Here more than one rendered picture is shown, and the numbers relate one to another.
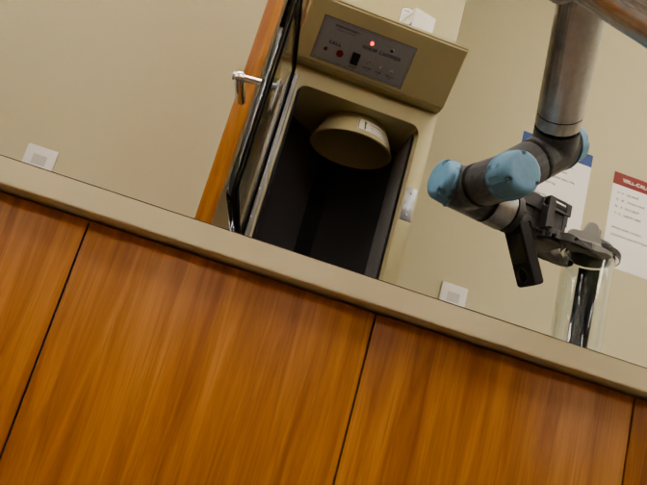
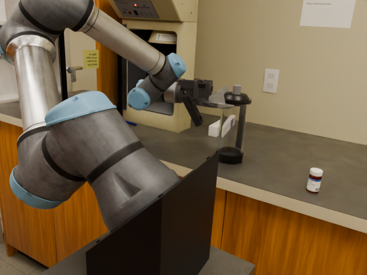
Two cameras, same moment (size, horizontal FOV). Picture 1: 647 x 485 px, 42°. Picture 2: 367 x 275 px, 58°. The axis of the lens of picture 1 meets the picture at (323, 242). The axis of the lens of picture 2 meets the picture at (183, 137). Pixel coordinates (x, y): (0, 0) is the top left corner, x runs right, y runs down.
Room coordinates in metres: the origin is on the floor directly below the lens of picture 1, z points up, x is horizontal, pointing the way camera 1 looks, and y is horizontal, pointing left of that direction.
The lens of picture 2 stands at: (0.45, -1.05, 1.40)
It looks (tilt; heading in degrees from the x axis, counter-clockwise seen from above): 19 degrees down; 39
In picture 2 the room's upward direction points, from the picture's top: 3 degrees clockwise
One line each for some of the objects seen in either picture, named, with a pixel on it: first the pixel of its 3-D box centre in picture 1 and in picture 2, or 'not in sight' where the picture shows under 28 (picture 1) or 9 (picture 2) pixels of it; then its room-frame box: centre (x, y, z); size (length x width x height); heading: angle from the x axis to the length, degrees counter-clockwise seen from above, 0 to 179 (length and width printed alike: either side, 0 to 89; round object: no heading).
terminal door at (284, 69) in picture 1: (265, 119); (93, 71); (1.32, 0.15, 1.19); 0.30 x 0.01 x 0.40; 179
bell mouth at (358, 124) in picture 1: (352, 139); (167, 36); (1.61, 0.00, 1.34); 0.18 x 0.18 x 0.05
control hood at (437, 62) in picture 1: (379, 53); (143, 6); (1.45, -0.01, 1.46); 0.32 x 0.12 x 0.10; 99
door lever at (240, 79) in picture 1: (249, 89); not in sight; (1.24, 0.18, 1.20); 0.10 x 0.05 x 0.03; 179
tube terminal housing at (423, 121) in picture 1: (339, 147); (166, 40); (1.63, 0.02, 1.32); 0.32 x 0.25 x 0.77; 99
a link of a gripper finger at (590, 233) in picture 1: (591, 238); (220, 99); (1.38, -0.46, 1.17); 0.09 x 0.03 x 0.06; 90
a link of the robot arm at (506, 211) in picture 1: (496, 207); (173, 92); (1.35, -0.27, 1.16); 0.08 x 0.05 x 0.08; 24
